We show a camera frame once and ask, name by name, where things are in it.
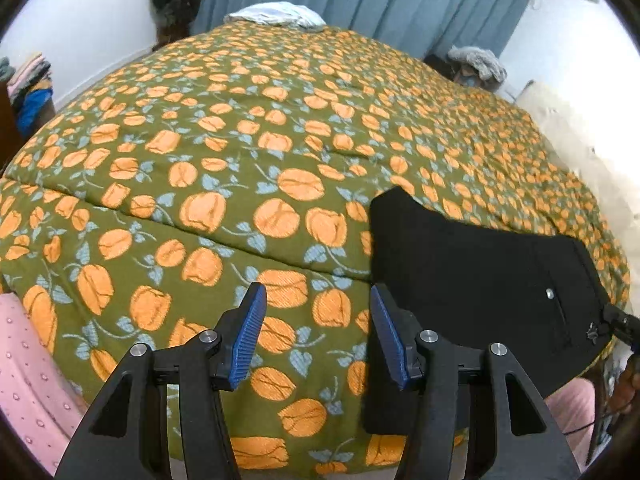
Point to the stack of folded clothes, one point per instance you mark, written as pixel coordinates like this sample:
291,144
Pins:
30,90

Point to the person's right hand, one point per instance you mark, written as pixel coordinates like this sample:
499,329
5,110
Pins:
626,387

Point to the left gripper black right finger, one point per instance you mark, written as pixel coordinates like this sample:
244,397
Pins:
512,434

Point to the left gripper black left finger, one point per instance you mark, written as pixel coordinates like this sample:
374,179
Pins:
124,434

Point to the black pants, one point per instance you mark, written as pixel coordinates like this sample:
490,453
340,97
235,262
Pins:
540,295

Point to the green orange floral bedspread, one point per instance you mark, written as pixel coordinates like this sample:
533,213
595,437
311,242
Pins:
249,154

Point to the pink dotted clothing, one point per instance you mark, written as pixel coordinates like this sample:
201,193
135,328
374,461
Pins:
41,407

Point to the grey cloth bundle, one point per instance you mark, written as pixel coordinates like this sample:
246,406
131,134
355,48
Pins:
484,62

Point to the white pillow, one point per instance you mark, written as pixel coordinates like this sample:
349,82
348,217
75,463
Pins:
278,13

